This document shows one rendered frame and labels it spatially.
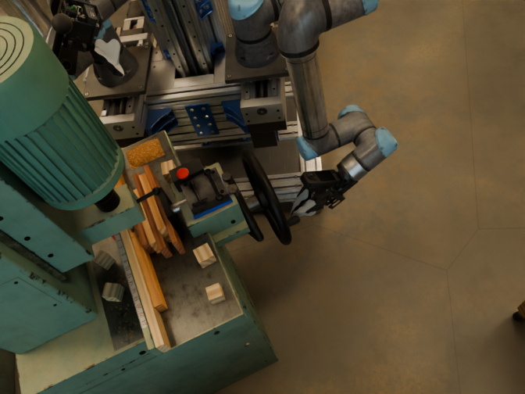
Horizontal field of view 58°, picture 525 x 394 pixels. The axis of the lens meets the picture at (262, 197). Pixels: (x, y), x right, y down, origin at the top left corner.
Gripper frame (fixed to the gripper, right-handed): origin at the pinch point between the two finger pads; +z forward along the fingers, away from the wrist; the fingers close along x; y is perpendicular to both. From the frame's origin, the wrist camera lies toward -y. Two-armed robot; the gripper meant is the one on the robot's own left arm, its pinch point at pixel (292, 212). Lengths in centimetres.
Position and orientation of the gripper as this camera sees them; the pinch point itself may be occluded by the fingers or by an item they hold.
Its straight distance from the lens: 139.3
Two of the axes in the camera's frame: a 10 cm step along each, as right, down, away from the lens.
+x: -3.8, -7.5, 5.4
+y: 6.0, 2.5, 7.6
